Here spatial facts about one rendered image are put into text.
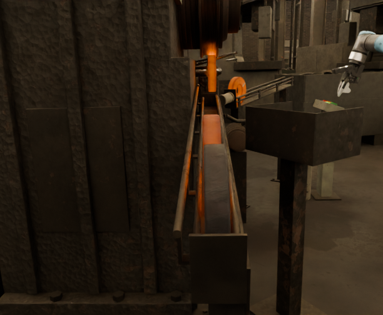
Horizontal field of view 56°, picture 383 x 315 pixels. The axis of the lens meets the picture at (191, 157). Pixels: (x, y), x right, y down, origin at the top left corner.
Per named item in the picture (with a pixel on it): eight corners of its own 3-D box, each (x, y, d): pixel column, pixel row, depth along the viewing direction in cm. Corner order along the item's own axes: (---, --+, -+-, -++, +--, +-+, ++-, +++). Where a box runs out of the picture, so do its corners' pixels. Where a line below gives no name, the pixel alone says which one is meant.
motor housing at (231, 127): (225, 225, 197) (224, 128, 184) (223, 210, 218) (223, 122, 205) (250, 225, 196) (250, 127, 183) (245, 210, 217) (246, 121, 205)
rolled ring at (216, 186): (223, 126, 60) (203, 127, 60) (231, 178, 43) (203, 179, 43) (223, 220, 67) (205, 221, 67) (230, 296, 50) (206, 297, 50)
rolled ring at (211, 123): (219, 200, 82) (204, 200, 82) (217, 117, 81) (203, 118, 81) (223, 215, 63) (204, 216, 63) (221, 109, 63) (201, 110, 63)
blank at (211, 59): (208, 68, 145) (216, 67, 145) (207, 47, 156) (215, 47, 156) (208, 99, 157) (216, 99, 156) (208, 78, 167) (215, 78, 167)
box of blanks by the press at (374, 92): (301, 152, 357) (304, 71, 339) (266, 137, 436) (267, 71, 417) (391, 144, 378) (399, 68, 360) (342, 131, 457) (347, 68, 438)
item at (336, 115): (302, 355, 108) (315, 113, 90) (244, 309, 129) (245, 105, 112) (345, 328, 118) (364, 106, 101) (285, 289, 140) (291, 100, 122)
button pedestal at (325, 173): (316, 202, 227) (322, 102, 212) (306, 189, 250) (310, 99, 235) (342, 201, 226) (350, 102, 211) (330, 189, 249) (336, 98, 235)
